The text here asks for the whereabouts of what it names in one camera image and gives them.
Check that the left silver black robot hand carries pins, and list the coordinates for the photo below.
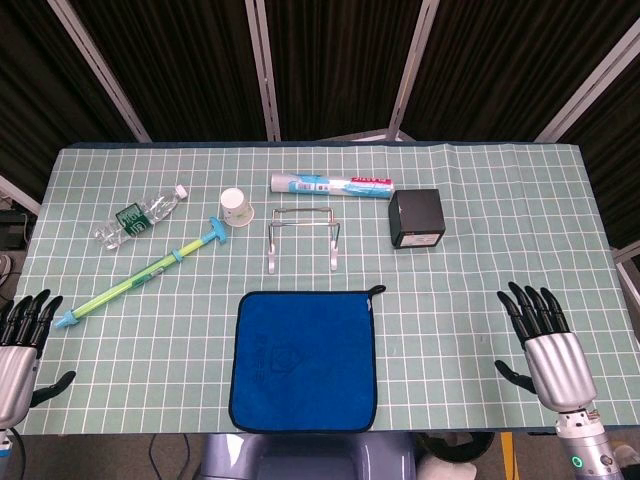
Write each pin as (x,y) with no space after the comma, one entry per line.
(15,365)

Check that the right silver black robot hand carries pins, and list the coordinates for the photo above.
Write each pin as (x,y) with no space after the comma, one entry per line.
(560,365)

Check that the blue microfiber cloth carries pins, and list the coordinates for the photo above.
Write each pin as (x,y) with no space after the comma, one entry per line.
(305,360)

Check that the green grid tablecloth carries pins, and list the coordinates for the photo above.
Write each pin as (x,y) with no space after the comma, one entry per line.
(450,300)

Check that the black electronic device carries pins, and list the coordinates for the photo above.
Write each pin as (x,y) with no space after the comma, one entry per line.
(12,230)

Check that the green blue toy water pump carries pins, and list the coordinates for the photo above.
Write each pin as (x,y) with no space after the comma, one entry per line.
(140,281)

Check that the clear water bottle green label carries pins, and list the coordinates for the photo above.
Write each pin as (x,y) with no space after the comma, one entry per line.
(132,217)

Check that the black cardboard box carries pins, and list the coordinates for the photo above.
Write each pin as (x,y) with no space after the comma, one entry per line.
(417,215)

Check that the purple robot torso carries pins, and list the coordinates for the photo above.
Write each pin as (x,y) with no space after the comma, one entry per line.
(310,457)

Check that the white paper cup floral print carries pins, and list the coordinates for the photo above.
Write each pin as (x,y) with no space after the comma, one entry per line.
(236,209)

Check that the white blue plastic bag roll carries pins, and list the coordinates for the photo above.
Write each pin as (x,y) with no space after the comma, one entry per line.
(330,185)

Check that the white partition frame post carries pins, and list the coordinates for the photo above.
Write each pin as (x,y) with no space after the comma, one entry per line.
(590,90)
(627,265)
(100,72)
(265,75)
(17,192)
(412,75)

